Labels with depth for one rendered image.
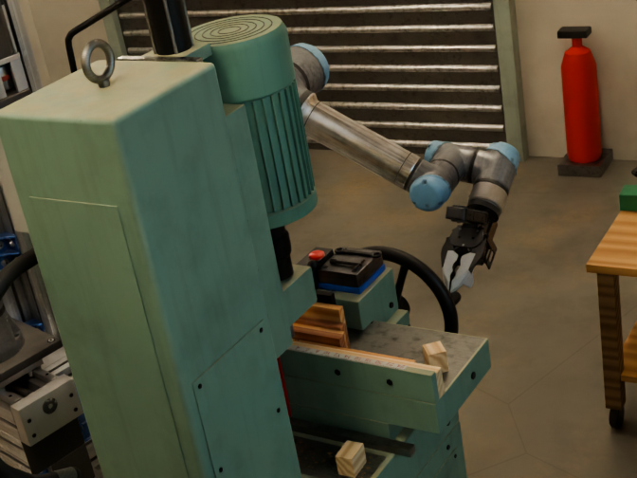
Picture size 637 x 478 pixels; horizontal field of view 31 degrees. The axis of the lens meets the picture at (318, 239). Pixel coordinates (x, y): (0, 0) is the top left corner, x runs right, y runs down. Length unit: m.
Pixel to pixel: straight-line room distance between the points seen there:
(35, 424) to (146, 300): 0.90
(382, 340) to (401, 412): 0.19
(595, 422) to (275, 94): 1.83
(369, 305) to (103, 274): 0.67
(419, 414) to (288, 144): 0.49
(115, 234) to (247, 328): 0.29
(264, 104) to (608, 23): 3.13
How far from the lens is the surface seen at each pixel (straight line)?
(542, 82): 4.90
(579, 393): 3.44
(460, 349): 1.98
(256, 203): 1.74
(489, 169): 2.40
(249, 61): 1.71
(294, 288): 1.92
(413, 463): 1.99
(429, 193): 2.30
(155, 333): 1.56
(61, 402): 2.41
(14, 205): 1.68
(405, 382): 1.85
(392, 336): 2.04
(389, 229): 4.54
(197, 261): 1.57
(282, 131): 1.77
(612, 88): 4.83
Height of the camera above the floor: 1.94
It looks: 25 degrees down
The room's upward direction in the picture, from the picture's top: 10 degrees counter-clockwise
